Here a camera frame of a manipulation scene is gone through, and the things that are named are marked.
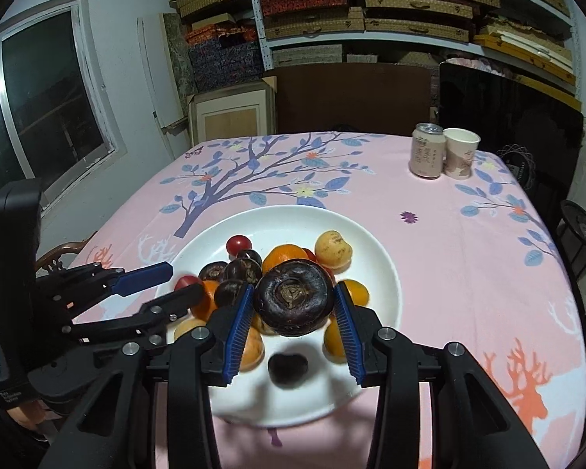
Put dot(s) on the aluminium frame window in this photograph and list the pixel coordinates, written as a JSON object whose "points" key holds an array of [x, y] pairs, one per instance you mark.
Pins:
{"points": [[53, 88]]}

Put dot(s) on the dark brown board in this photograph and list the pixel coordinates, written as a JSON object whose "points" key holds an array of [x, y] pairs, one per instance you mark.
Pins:
{"points": [[346, 100]]}

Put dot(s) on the white metal shelf rack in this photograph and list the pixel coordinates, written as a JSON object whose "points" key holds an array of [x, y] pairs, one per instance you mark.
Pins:
{"points": [[371, 43]]}

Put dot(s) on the pink deer print tablecloth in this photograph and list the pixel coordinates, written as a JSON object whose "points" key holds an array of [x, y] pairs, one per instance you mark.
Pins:
{"points": [[444, 254]]}

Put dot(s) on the black glossy panel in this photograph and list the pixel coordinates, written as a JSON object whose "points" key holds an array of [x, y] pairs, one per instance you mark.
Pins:
{"points": [[517, 107]]}

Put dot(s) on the large yellow plum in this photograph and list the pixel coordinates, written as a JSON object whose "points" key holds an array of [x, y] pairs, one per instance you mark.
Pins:
{"points": [[188, 328]]}

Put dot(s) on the pale yellow plum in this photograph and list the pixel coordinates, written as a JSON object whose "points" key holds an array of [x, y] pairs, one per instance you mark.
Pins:
{"points": [[333, 250]]}

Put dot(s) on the grey marble slab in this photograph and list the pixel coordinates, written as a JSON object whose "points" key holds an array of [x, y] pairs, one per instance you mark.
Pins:
{"points": [[178, 53]]}

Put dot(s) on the printed paper cup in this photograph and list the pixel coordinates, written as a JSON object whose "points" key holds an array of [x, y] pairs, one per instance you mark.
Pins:
{"points": [[461, 154]]}

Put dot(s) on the beige drink can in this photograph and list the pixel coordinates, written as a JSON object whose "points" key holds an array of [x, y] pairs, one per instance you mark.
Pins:
{"points": [[427, 154]]}

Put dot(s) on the dark brown water chestnut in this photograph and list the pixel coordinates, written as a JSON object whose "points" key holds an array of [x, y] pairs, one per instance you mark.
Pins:
{"points": [[212, 271], [243, 271], [293, 298]]}

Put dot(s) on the orange red fabric box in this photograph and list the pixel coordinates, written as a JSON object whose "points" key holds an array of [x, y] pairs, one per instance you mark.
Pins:
{"points": [[210, 36]]}

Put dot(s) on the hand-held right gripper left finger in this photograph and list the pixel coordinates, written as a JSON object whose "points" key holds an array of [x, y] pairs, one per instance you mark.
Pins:
{"points": [[238, 337]]}

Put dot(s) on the wooden framed panel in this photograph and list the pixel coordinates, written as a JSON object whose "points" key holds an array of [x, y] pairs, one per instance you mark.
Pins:
{"points": [[229, 119]]}

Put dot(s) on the person's left hand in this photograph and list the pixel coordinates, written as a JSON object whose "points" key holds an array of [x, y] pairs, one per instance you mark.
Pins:
{"points": [[27, 413]]}

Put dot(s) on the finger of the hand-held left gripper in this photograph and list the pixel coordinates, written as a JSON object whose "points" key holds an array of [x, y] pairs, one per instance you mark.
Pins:
{"points": [[176, 300], [144, 277]]}

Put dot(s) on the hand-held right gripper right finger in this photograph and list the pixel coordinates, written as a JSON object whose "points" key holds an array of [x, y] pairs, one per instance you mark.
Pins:
{"points": [[350, 337]]}

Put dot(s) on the orange yellow cherry tomato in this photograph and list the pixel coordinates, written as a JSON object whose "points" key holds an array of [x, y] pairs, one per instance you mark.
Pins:
{"points": [[334, 339], [356, 292]]}

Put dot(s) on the pink cloth bundle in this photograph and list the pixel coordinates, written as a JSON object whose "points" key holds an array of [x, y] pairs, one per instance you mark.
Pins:
{"points": [[469, 63]]}

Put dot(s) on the black round stool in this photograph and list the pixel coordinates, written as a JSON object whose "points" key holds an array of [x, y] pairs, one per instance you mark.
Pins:
{"points": [[578, 239]]}

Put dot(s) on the shelf of flat gift boxes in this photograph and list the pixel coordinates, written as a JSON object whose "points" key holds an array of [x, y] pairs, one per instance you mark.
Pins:
{"points": [[420, 7]]}

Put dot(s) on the white oval plate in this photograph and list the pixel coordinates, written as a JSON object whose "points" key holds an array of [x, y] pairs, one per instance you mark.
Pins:
{"points": [[273, 224]]}

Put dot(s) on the blue patterned fabric boxes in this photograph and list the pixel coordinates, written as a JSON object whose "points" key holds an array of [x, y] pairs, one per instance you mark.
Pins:
{"points": [[224, 66]]}

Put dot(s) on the carved wooden chair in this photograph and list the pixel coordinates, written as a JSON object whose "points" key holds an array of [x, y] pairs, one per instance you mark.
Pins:
{"points": [[73, 246]]}

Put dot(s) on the red cherry tomato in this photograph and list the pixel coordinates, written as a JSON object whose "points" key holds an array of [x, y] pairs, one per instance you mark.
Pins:
{"points": [[238, 244], [310, 254], [188, 282]]}

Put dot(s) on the orange mandarin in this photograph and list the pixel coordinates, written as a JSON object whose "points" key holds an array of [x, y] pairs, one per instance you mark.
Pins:
{"points": [[281, 256], [209, 305]]}

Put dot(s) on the white long board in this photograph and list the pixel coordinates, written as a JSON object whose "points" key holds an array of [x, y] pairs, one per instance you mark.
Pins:
{"points": [[154, 83]]}

